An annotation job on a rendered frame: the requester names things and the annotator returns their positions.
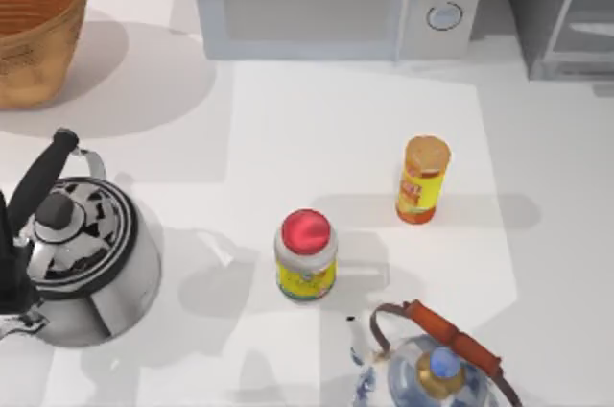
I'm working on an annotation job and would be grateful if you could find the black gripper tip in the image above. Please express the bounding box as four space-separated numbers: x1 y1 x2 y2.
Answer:
0 189 43 316

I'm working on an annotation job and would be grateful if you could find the yellow jar with red lid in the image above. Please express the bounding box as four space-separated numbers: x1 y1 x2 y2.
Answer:
273 208 339 304

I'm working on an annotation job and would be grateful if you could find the woven brown basket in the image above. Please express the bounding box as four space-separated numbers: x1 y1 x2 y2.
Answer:
0 0 91 110

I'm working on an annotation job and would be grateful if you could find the yellow and orange can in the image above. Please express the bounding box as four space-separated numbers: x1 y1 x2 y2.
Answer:
394 134 452 225

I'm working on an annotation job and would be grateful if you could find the microwave knob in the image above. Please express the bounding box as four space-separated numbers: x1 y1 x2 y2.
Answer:
425 0 464 33

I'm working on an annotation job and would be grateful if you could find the blue and white teapot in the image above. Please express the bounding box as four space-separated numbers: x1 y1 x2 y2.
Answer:
345 299 524 407

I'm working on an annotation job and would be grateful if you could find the silver kettle with black handle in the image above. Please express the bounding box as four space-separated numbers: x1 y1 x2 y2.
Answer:
0 128 163 347

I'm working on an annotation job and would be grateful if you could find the grey cabinet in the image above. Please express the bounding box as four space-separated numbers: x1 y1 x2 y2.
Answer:
496 0 614 84

